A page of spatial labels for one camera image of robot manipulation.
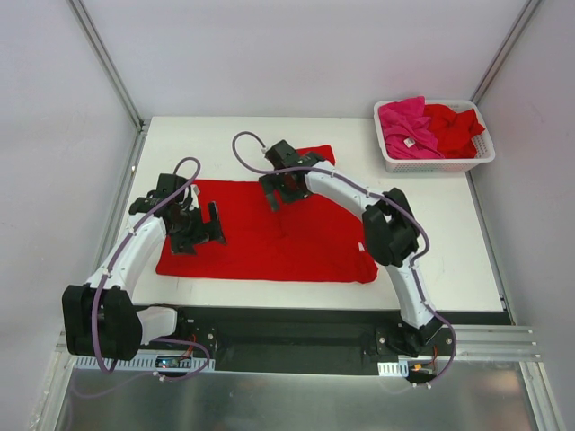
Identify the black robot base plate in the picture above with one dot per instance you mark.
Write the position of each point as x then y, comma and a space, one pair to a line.
304, 341

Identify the pink t shirt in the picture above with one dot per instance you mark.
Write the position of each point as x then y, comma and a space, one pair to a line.
406, 131

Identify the left white cable duct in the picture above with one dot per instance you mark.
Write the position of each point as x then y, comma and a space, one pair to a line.
165, 363

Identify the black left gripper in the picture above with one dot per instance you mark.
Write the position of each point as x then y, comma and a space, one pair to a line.
198, 234

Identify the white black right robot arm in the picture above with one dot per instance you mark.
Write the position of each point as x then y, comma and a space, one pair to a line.
390, 236

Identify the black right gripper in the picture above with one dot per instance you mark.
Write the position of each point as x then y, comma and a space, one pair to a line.
284, 187

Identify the white cable duct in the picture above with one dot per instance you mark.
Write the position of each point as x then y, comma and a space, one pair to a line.
165, 363
393, 369

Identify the red t shirt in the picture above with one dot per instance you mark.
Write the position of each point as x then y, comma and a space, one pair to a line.
313, 240
454, 131

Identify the right white cable duct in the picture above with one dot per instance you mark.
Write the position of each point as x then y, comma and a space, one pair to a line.
393, 369

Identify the left aluminium frame post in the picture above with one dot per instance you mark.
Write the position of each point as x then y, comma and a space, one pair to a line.
95, 41

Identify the aluminium frame post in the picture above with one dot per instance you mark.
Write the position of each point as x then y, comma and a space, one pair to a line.
95, 41
526, 14

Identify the right aluminium frame post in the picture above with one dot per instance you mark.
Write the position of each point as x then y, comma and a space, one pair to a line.
526, 14

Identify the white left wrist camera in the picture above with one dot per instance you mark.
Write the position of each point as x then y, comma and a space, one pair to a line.
194, 193

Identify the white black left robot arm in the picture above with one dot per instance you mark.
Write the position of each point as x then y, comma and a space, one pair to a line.
100, 318

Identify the white perforated plastic basket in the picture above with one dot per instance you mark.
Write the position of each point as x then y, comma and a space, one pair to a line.
483, 144

